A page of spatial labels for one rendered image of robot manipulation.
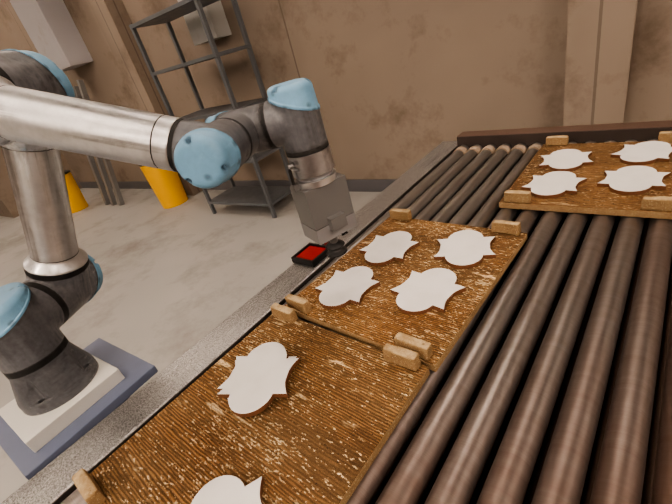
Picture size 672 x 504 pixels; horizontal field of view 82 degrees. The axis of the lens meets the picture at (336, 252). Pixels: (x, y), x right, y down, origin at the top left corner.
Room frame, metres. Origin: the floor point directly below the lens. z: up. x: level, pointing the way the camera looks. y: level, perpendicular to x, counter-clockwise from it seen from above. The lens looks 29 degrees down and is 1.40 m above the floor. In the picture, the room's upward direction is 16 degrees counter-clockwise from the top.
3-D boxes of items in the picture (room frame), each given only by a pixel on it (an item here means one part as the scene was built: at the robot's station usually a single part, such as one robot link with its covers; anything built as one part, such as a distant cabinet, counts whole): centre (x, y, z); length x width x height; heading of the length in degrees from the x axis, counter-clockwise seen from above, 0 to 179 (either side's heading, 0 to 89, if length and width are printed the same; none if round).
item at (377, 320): (0.68, -0.13, 0.93); 0.41 x 0.35 x 0.02; 132
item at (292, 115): (0.67, 0.00, 1.29); 0.09 x 0.08 x 0.11; 77
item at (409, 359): (0.43, -0.05, 0.95); 0.06 x 0.02 x 0.03; 43
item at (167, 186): (4.95, 1.82, 0.30); 0.39 x 0.38 x 0.60; 139
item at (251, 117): (0.67, 0.10, 1.29); 0.11 x 0.11 x 0.08; 77
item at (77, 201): (6.12, 3.68, 0.29); 0.37 x 0.37 x 0.58
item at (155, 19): (3.96, 0.70, 0.93); 0.96 x 0.41 x 1.86; 49
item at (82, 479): (0.36, 0.42, 0.95); 0.06 x 0.02 x 0.03; 43
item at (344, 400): (0.40, 0.18, 0.93); 0.41 x 0.35 x 0.02; 133
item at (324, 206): (0.66, 0.00, 1.13); 0.10 x 0.09 x 0.16; 24
